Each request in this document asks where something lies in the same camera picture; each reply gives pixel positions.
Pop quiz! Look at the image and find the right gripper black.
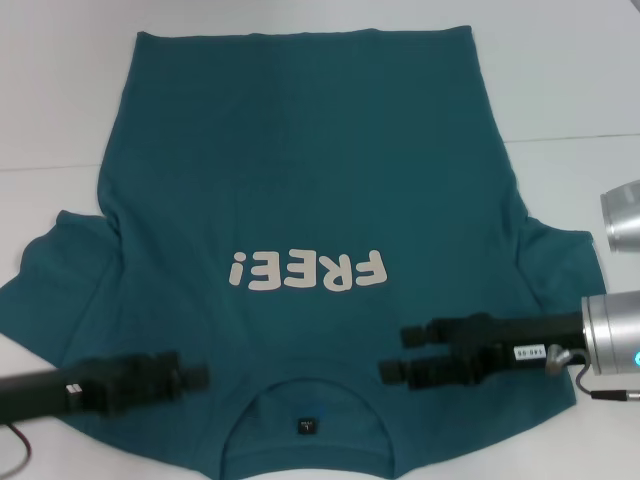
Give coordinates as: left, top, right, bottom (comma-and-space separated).
379, 312, 587, 393

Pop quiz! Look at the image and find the teal t-shirt with FREE! print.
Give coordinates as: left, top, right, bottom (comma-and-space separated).
0, 25, 609, 480

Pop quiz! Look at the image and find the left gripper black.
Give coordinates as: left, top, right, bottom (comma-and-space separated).
0, 350, 211, 426

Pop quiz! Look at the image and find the dark right gripper cable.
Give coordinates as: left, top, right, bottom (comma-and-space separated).
546, 344, 640, 402

